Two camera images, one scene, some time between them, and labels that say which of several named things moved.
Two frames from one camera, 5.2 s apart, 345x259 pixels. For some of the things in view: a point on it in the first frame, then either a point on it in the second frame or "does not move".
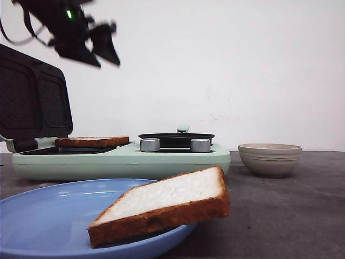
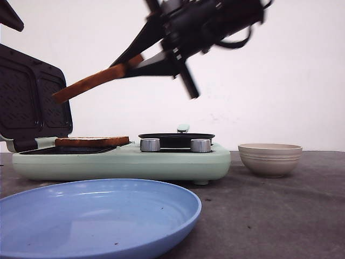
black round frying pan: (177, 140) does not move
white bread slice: (153, 208) → (117, 70)
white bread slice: (91, 141) does not move
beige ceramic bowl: (270, 160) does not move
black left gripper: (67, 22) → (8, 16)
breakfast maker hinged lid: (34, 101) does not move
